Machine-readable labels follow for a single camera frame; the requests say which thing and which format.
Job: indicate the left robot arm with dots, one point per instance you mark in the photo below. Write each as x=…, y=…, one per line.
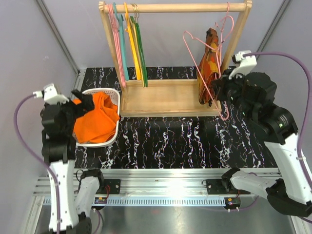
x=70, y=213

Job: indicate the teal plastic hanger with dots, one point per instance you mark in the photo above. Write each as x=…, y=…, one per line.
x=120, y=20

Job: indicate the aluminium mounting rail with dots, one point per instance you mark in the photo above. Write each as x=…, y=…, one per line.
x=162, y=187

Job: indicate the camouflage orange trousers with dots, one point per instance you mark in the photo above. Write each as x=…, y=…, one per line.
x=208, y=69

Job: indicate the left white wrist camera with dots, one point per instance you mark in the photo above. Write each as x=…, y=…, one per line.
x=51, y=95

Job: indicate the wooden tray base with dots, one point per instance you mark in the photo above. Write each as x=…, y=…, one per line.
x=165, y=98

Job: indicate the yellow plastic hanger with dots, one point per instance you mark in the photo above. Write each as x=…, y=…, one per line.
x=132, y=44

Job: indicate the wooden clothes rack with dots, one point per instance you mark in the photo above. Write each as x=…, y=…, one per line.
x=242, y=8

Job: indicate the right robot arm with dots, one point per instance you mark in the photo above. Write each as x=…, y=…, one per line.
x=253, y=96

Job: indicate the pink wire hanger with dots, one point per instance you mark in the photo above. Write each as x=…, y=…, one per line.
x=227, y=32
x=228, y=9
x=114, y=27

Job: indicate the white perforated plastic basket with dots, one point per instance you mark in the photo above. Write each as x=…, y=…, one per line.
x=115, y=97

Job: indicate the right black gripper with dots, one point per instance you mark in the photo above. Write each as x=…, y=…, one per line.
x=220, y=85

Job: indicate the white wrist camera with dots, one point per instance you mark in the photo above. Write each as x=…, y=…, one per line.
x=244, y=64
x=51, y=95

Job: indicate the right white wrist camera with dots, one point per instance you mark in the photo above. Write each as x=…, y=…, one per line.
x=244, y=64

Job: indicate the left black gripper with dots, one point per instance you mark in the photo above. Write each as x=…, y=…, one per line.
x=86, y=105

